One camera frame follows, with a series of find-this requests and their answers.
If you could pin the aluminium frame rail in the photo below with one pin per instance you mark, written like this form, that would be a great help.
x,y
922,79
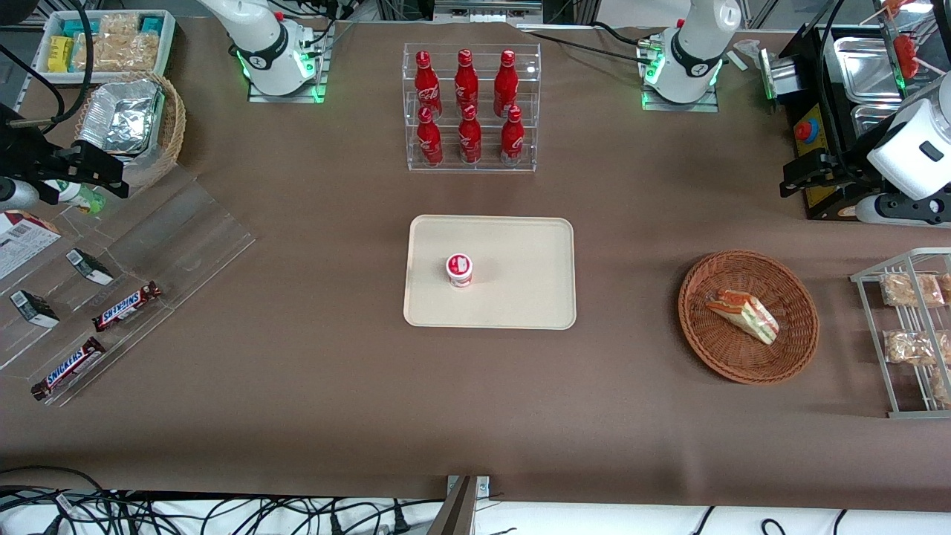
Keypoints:
x,y
487,6

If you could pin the black food display case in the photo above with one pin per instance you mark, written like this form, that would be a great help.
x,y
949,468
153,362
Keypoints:
x,y
817,82

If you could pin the yellow snack pack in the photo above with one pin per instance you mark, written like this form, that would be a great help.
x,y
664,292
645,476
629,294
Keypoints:
x,y
61,53

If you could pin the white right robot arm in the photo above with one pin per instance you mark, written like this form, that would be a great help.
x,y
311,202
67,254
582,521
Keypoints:
x,y
267,52

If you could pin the steel food pan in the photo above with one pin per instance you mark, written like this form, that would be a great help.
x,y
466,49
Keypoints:
x,y
873,120
865,70

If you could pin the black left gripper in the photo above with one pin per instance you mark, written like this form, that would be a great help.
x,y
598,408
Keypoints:
x,y
849,172

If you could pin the clear acrylic stepped stand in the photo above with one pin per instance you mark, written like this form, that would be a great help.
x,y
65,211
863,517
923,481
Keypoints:
x,y
186,238

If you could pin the beige plastic tray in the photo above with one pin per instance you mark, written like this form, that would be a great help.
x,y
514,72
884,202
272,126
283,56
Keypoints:
x,y
513,297

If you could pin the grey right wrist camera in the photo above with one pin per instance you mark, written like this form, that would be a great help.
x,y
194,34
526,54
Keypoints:
x,y
16,195

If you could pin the green white plastic bottle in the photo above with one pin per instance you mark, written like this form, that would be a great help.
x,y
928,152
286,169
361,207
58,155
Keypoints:
x,y
83,199

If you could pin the small black box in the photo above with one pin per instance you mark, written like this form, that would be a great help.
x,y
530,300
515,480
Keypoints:
x,y
34,309
89,267

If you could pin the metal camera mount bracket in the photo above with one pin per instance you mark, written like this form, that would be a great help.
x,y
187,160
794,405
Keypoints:
x,y
457,513

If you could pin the red white yogurt cup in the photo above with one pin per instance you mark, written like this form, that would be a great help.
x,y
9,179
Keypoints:
x,y
459,269

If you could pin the brown table cover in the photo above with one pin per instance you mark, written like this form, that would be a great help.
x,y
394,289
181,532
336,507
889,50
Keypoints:
x,y
475,416

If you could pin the clear acrylic bottle rack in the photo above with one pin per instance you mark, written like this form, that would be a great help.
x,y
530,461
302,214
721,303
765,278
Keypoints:
x,y
483,167

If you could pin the crumpled clear plastic wrap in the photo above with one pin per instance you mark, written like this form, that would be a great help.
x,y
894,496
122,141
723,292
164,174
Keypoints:
x,y
747,52

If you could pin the tan wicker basket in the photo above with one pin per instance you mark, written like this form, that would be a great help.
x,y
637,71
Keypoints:
x,y
172,126

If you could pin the white red carton box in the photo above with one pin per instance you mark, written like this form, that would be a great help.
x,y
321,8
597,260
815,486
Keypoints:
x,y
22,245

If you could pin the brown Snickers bar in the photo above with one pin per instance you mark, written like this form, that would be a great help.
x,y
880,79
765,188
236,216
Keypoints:
x,y
126,306
68,368

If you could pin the red cola bottle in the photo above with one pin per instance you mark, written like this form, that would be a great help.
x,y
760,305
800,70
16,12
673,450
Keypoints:
x,y
512,141
469,140
505,83
466,82
429,141
426,85

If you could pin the clear granola snack bag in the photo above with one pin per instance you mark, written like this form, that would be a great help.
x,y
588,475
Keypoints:
x,y
119,25
119,53
942,388
946,286
943,349
908,347
910,290

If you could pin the white plastic bin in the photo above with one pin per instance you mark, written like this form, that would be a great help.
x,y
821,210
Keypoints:
x,y
169,41

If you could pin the red skewered food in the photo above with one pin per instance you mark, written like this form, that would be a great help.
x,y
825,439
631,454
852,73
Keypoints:
x,y
906,56

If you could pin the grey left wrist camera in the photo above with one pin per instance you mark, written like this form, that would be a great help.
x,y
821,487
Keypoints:
x,y
899,210

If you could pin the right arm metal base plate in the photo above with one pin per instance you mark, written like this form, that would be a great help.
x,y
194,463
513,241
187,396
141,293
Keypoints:
x,y
286,97

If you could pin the red emergency stop button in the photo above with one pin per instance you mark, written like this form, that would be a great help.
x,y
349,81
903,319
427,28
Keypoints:
x,y
805,131

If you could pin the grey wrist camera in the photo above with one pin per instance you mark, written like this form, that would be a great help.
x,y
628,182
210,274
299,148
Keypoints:
x,y
16,195
899,210

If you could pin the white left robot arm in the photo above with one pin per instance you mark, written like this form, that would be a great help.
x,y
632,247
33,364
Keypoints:
x,y
698,44

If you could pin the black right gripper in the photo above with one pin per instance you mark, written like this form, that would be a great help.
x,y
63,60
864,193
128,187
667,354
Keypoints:
x,y
30,154

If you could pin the teal snack pack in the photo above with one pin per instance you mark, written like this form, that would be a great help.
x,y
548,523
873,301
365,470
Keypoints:
x,y
80,27
151,24

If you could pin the triangular sandwich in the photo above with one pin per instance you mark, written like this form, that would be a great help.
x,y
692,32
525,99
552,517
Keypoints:
x,y
743,316

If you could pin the round brown wicker basket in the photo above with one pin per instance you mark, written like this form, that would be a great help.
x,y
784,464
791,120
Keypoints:
x,y
713,349

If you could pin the silver metal block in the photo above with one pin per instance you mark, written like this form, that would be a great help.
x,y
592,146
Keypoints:
x,y
779,74

